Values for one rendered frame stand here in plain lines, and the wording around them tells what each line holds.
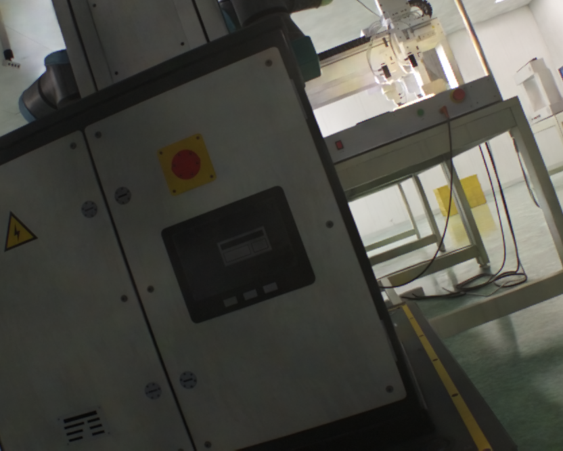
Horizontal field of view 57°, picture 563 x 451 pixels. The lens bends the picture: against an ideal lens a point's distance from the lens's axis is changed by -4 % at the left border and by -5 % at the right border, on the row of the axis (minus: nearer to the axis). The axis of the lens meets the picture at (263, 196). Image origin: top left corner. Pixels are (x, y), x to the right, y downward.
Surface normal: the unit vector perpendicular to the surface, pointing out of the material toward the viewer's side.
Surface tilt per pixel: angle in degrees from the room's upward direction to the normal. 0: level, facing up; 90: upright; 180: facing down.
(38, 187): 90
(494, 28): 90
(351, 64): 90
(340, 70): 90
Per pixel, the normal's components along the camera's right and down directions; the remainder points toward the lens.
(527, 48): -0.14, -0.03
